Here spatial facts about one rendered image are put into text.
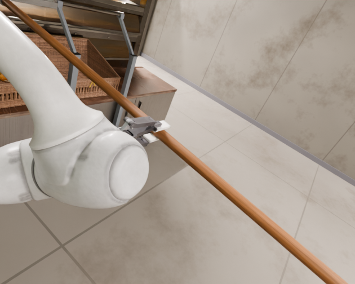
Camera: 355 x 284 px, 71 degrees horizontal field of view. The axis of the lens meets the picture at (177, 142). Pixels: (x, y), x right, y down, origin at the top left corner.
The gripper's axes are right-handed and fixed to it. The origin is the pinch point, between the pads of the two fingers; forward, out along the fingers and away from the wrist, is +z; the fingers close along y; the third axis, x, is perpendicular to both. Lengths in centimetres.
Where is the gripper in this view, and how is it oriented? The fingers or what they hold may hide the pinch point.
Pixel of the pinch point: (156, 131)
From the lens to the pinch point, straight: 71.0
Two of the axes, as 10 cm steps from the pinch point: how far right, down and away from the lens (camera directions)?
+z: 5.8, -2.3, 7.8
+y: -3.9, 7.6, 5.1
